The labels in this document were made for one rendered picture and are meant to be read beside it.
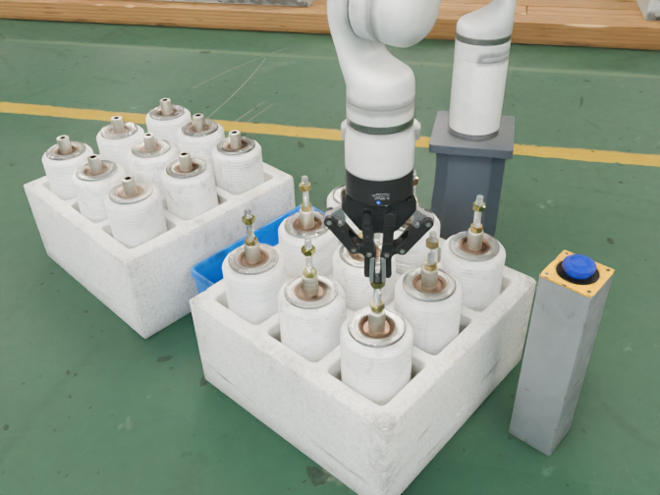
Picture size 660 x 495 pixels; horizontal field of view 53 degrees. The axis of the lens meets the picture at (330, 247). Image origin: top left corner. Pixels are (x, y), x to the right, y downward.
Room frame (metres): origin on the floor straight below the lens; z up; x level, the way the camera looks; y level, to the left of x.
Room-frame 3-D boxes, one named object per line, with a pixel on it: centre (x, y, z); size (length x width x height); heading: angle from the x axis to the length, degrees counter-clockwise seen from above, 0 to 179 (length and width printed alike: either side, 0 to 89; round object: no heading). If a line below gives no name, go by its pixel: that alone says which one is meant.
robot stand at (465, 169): (1.10, -0.27, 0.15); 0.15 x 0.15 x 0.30; 75
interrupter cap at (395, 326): (0.63, -0.06, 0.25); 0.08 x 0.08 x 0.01
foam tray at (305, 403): (0.80, -0.05, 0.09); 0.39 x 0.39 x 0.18; 47
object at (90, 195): (1.08, 0.43, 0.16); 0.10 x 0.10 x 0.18
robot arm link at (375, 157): (0.65, -0.06, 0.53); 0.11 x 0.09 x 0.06; 174
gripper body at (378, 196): (0.63, -0.06, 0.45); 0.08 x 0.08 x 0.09
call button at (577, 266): (0.66, -0.31, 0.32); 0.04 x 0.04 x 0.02
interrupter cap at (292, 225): (0.88, 0.03, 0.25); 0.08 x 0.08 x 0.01
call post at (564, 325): (0.66, -0.31, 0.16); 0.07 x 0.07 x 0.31; 47
